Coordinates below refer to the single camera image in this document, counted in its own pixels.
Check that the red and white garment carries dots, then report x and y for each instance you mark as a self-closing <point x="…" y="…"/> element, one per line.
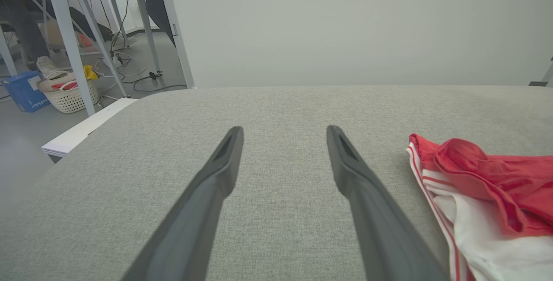
<point x="497" y="229"/>

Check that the white flat board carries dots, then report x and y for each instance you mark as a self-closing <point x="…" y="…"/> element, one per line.
<point x="82" y="130"/>

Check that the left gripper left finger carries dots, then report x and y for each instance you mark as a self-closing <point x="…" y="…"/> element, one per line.
<point x="194" y="229"/>

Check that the tan cardboard box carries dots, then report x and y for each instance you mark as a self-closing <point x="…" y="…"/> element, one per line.
<point x="54" y="35"/>

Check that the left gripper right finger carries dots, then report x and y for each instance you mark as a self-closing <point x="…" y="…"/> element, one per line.
<point x="380" y="229"/>

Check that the cream plastic laundry basket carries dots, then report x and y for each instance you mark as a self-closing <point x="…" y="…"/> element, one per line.
<point x="71" y="99"/>

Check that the white metal table frame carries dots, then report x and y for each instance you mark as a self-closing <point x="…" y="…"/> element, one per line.
<point x="69" y="48"/>

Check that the red cloth in basket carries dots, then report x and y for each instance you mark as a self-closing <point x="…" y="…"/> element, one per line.
<point x="65" y="85"/>

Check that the blue cardboard box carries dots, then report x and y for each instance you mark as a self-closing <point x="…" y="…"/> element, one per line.
<point x="23" y="93"/>

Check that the person in dark trousers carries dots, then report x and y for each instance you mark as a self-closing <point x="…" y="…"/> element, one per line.
<point x="86" y="24"/>

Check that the grey metal stand leg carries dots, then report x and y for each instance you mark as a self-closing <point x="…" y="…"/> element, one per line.
<point x="538" y="83"/>

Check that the white shoe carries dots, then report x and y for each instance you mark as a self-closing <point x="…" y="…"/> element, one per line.
<point x="45" y="65"/>

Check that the yellow cloth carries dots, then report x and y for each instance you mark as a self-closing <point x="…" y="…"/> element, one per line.
<point x="89" y="73"/>

